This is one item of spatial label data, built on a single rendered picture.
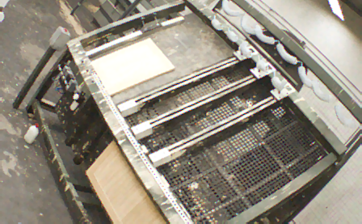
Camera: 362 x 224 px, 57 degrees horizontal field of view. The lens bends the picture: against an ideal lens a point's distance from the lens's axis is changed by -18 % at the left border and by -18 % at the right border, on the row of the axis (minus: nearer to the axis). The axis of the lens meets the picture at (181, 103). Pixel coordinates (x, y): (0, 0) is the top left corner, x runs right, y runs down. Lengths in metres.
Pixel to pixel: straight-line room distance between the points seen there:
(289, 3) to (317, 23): 0.83
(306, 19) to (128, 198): 6.14
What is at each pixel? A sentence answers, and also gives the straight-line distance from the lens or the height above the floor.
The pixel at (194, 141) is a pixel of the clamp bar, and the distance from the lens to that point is 2.56.
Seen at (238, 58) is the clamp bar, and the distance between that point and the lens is 3.08.
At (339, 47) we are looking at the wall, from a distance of 7.72.
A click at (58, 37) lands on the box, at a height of 0.87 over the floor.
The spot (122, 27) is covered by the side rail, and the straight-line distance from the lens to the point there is 3.59.
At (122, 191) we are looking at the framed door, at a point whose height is 0.48.
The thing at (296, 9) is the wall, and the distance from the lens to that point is 8.28.
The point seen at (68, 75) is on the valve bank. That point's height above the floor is 0.75.
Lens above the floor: 1.84
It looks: 13 degrees down
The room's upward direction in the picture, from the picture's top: 43 degrees clockwise
